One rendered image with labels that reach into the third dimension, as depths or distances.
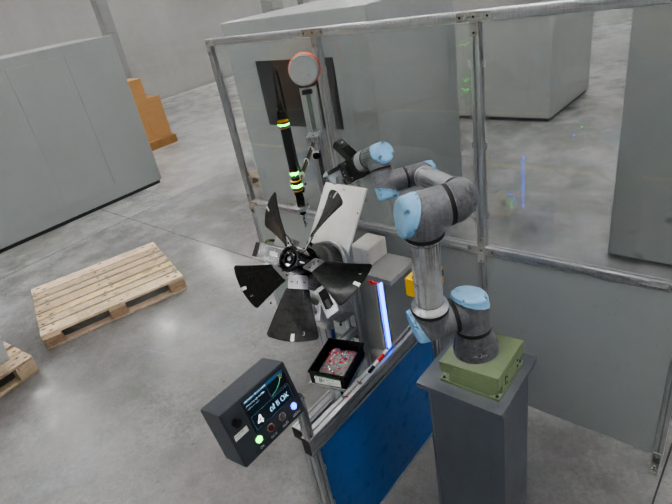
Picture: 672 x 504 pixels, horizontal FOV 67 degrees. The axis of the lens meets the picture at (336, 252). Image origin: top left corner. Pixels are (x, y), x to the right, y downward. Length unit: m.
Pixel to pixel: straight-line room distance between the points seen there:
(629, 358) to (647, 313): 0.26
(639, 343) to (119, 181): 6.64
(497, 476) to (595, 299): 0.93
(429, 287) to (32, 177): 6.27
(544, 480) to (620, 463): 0.38
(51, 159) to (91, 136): 0.59
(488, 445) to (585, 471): 1.09
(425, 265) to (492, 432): 0.65
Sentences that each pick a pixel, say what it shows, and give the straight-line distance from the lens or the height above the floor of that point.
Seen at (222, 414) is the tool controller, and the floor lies 1.25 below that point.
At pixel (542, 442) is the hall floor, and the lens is 2.99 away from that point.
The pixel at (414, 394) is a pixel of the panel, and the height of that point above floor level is 0.50.
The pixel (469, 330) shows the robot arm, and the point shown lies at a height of 1.21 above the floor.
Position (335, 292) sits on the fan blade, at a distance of 2.06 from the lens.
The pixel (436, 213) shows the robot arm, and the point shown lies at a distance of 1.35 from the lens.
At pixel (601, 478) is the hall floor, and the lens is 2.90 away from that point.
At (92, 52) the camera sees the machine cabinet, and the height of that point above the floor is 1.90.
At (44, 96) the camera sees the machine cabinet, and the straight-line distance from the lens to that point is 7.32.
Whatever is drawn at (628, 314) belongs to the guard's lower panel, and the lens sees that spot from 2.50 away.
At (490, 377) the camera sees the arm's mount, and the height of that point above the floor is 1.09.
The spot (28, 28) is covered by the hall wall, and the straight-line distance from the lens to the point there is 14.42.
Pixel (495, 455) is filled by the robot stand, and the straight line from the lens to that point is 1.92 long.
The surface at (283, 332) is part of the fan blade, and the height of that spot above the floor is 0.96.
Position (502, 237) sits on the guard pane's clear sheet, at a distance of 2.51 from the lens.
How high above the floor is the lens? 2.27
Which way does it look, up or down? 28 degrees down
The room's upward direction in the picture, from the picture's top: 11 degrees counter-clockwise
